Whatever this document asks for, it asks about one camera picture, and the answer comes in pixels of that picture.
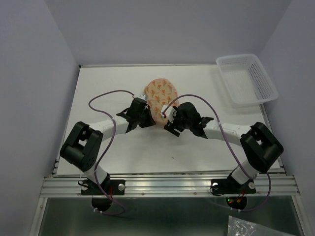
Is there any aluminium frame rail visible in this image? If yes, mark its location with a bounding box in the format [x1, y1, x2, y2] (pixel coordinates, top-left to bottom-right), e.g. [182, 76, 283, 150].
[40, 174, 300, 198]

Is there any clear plastic bag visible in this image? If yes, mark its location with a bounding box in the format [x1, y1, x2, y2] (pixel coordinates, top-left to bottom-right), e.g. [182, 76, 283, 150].
[227, 216, 306, 236]

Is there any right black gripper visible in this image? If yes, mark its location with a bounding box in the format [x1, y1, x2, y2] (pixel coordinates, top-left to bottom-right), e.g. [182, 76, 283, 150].
[163, 108, 191, 137]

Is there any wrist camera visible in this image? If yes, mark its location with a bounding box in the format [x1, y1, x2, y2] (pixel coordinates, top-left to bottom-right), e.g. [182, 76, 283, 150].
[138, 94, 148, 101]
[160, 105, 176, 123]

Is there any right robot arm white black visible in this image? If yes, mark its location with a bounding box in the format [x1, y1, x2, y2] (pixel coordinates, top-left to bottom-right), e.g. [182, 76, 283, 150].
[161, 102, 284, 195]

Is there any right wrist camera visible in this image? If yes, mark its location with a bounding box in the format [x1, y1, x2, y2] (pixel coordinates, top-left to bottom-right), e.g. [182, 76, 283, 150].
[160, 105, 176, 123]

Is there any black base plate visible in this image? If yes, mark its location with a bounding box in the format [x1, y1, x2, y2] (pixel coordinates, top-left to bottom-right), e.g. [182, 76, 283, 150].
[210, 178, 256, 195]
[77, 179, 126, 196]

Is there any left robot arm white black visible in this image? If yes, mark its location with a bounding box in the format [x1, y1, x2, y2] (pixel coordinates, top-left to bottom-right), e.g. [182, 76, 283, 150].
[60, 96, 156, 194]

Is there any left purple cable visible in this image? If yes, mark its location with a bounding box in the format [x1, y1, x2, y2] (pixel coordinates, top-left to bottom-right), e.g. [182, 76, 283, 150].
[88, 89, 138, 216]

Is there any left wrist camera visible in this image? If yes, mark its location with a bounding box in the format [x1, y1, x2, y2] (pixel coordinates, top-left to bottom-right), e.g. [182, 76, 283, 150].
[138, 94, 148, 101]

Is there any white plastic basket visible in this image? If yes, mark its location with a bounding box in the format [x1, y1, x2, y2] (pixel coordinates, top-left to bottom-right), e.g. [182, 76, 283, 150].
[216, 54, 279, 107]

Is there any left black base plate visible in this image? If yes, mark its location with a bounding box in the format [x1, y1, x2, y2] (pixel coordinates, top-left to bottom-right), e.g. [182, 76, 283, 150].
[77, 179, 126, 196]

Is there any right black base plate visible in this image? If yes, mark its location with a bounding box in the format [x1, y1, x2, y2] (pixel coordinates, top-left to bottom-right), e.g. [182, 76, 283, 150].
[210, 178, 256, 195]

